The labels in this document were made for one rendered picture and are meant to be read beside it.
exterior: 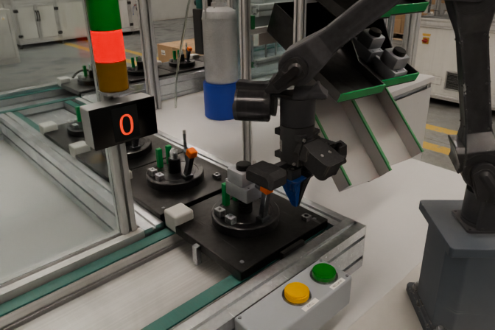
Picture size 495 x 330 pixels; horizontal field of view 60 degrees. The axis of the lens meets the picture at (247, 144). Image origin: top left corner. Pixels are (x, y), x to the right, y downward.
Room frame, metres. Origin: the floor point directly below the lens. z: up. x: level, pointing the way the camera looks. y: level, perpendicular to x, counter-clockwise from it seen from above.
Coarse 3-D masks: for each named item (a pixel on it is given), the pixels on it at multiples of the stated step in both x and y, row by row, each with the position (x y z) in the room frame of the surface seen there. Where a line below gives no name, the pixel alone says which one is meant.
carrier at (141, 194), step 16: (160, 160) 0.97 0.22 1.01; (176, 160) 0.94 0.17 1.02; (144, 176) 0.97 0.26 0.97; (160, 176) 0.90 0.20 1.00; (176, 176) 0.92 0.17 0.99; (192, 176) 0.92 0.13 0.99; (208, 176) 0.96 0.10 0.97; (224, 176) 0.96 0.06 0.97; (144, 192) 0.88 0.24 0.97; (160, 192) 0.88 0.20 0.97; (176, 192) 0.88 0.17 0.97; (192, 192) 0.88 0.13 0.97; (208, 192) 0.88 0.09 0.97; (160, 208) 0.81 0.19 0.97
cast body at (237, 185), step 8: (232, 168) 0.77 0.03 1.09; (240, 168) 0.75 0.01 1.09; (232, 176) 0.76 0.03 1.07; (240, 176) 0.74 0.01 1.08; (232, 184) 0.76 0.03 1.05; (240, 184) 0.74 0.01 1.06; (248, 184) 0.75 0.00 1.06; (232, 192) 0.76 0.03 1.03; (240, 192) 0.74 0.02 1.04; (248, 192) 0.73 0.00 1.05; (256, 192) 0.75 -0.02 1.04; (248, 200) 0.73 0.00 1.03
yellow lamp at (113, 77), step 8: (96, 64) 0.71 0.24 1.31; (104, 64) 0.70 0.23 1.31; (112, 64) 0.70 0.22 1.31; (120, 64) 0.71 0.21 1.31; (96, 72) 0.71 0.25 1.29; (104, 72) 0.70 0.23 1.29; (112, 72) 0.70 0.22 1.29; (120, 72) 0.71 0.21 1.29; (104, 80) 0.70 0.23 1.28; (112, 80) 0.70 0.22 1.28; (120, 80) 0.71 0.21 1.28; (104, 88) 0.70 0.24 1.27; (112, 88) 0.70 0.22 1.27; (120, 88) 0.71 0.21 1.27
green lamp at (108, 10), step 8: (88, 0) 0.70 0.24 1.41; (96, 0) 0.70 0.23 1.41; (104, 0) 0.70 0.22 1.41; (112, 0) 0.71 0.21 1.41; (88, 8) 0.71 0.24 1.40; (96, 8) 0.70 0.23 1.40; (104, 8) 0.70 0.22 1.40; (112, 8) 0.71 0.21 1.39; (88, 16) 0.71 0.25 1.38; (96, 16) 0.70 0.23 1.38; (104, 16) 0.70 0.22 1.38; (112, 16) 0.71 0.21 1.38; (120, 16) 0.73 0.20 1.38; (96, 24) 0.70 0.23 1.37; (104, 24) 0.70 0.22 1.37; (112, 24) 0.71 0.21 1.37; (120, 24) 0.72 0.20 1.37
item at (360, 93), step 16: (272, 16) 1.05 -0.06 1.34; (288, 16) 1.00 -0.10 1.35; (320, 16) 1.09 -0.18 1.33; (272, 32) 1.05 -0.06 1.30; (288, 32) 0.99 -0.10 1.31; (352, 48) 1.00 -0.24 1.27; (336, 64) 0.99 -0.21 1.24; (352, 64) 0.99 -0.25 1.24; (320, 80) 0.90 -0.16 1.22; (336, 80) 0.92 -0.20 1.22; (352, 80) 0.94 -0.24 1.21; (368, 80) 0.95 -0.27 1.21; (336, 96) 0.86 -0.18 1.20; (352, 96) 0.87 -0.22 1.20
